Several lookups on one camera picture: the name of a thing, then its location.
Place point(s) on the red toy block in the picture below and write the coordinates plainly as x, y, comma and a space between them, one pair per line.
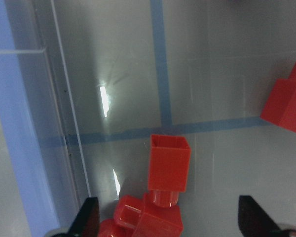
108, 228
143, 219
280, 107
168, 169

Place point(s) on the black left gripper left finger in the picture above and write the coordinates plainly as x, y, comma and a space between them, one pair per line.
87, 221

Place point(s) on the blue plastic tray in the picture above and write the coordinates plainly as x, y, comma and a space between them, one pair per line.
20, 134

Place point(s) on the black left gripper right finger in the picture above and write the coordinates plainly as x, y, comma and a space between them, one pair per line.
253, 221

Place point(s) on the clear plastic storage box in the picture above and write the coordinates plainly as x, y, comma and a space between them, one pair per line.
122, 70

